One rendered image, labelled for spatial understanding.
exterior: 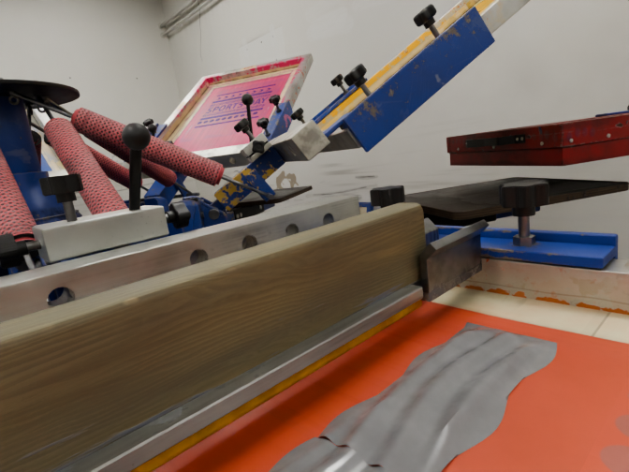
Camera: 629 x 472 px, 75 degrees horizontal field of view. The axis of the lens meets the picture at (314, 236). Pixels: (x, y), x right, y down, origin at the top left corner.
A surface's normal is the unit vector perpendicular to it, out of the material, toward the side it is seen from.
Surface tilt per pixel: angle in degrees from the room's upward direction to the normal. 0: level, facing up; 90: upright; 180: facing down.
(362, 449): 33
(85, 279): 90
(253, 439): 0
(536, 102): 90
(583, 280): 90
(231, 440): 0
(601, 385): 0
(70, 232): 90
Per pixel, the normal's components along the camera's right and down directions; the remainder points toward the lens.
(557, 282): -0.73, 0.23
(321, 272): 0.67, 0.06
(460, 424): 0.40, -0.65
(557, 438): -0.13, -0.97
